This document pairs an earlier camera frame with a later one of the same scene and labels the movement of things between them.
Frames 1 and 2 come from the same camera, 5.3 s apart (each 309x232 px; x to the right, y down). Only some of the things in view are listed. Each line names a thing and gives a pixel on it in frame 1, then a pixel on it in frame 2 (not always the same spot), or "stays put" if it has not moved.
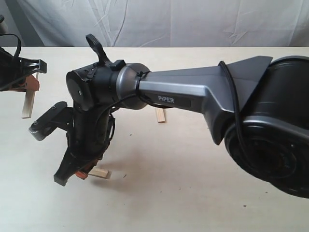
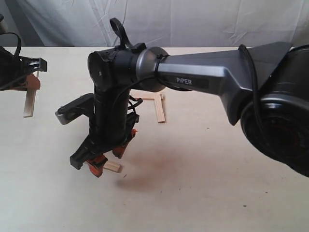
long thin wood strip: (29, 103) stays put
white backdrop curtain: (156, 23) stays put
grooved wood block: (100, 173) to (113, 166)
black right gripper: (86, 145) to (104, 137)
